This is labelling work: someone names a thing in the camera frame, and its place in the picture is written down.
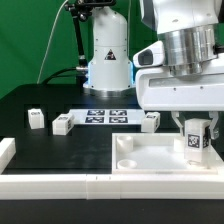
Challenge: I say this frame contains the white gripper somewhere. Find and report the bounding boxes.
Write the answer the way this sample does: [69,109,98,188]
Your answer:
[133,41,224,140]

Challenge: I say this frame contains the white square tabletop panel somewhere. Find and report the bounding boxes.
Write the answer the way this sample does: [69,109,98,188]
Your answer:
[112,133,224,175]

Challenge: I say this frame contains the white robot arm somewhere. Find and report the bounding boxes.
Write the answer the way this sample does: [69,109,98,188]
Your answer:
[84,0,224,138]

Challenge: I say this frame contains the white sheet with tags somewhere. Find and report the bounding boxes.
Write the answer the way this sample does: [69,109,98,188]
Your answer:
[70,109,145,125]

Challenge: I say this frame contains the black cables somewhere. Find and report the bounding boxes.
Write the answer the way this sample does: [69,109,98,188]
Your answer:
[44,67,88,85]

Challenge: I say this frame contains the white cable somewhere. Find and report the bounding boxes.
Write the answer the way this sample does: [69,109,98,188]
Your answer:
[36,0,70,84]

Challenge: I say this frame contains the white U-shaped fence wall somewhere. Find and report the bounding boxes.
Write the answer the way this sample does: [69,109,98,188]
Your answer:
[0,138,224,200]

